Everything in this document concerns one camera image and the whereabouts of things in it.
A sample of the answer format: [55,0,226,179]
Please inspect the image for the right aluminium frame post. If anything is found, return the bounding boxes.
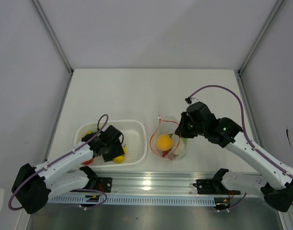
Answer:
[237,0,287,77]

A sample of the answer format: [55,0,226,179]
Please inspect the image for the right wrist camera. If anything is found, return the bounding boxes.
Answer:
[185,97,199,105]

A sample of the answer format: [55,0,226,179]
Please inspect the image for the slotted cable duct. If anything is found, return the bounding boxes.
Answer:
[48,194,216,207]

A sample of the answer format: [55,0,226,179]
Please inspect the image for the orange fruit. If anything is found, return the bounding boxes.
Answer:
[156,134,173,151]

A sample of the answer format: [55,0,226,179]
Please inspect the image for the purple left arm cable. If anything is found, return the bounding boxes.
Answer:
[9,114,109,211]

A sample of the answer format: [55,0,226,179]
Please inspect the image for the red peach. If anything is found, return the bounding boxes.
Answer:
[82,159,93,165]

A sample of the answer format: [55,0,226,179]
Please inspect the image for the clear zip top bag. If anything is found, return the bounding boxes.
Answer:
[149,115,188,161]

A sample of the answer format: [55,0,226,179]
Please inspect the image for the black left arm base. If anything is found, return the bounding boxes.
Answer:
[69,177,113,207]

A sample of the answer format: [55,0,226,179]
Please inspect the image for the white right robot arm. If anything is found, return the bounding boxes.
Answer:
[175,102,293,212]

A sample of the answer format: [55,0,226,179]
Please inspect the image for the aluminium frame post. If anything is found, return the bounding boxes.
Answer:
[30,0,74,75]
[237,0,287,77]

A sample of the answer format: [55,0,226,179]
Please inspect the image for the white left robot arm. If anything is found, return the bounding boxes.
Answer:
[11,125,124,214]

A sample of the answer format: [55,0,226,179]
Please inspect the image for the yellow lemon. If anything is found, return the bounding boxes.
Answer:
[113,155,125,164]

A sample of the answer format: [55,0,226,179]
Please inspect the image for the red grape bunch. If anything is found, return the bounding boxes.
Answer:
[162,150,170,158]

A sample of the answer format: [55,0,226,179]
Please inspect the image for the left aluminium frame post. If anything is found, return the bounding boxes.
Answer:
[30,0,74,75]

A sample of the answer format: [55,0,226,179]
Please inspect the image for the white perforated plastic basket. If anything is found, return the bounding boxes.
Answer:
[73,119,147,167]

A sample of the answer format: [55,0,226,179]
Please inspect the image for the aluminium rail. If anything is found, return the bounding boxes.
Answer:
[25,171,233,194]

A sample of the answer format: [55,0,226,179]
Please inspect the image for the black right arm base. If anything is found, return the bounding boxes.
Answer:
[192,179,241,212]

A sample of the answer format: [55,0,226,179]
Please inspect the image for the white cauliflower with leaves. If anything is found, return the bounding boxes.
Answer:
[167,134,188,160]

